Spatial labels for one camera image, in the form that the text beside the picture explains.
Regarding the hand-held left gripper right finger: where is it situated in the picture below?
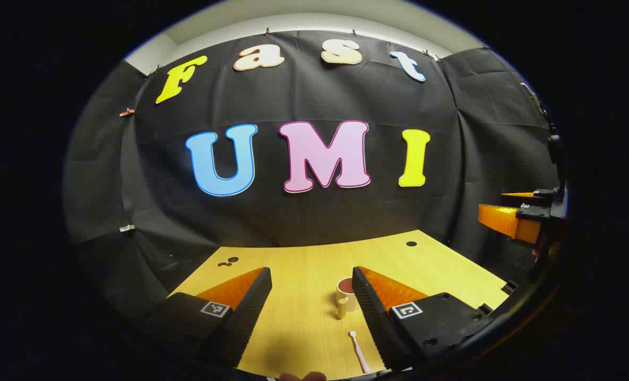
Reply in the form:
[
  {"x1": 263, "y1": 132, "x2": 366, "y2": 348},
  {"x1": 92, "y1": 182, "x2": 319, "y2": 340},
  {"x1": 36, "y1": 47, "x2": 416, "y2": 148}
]
[{"x1": 351, "y1": 266, "x2": 494, "y2": 371}]

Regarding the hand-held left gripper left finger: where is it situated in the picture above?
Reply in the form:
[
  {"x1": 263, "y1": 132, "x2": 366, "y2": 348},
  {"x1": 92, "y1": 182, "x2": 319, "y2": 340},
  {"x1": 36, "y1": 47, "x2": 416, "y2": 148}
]
[{"x1": 148, "y1": 266, "x2": 272, "y2": 367}]

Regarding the beige cup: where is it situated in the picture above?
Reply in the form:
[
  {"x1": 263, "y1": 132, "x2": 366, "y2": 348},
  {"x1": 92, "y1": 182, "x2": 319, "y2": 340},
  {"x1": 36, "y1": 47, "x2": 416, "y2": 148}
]
[{"x1": 336, "y1": 277, "x2": 360, "y2": 320}]

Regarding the black backdrop cloth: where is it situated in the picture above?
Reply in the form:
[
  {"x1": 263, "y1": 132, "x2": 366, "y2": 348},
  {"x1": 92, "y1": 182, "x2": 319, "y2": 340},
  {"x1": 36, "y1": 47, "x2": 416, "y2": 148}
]
[{"x1": 63, "y1": 29, "x2": 563, "y2": 321}]

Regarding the wooden desktop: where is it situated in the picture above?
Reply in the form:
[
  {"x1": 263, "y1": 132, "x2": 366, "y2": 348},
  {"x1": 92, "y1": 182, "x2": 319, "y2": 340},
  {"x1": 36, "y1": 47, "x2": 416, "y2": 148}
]
[{"x1": 169, "y1": 229, "x2": 511, "y2": 380}]

